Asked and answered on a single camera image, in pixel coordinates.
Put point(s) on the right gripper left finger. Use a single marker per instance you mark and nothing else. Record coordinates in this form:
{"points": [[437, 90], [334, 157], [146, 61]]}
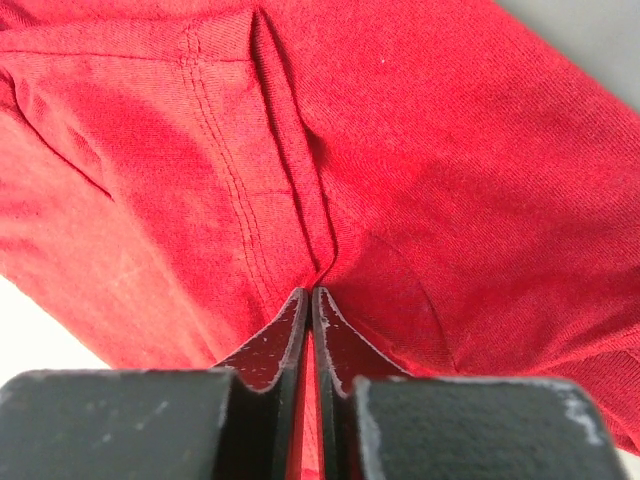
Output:
{"points": [[241, 419]]}

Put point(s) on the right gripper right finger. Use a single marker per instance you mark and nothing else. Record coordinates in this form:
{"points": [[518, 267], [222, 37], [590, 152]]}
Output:
{"points": [[380, 422]]}

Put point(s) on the red t shirt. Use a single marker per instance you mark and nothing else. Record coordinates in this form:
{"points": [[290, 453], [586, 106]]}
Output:
{"points": [[172, 170]]}

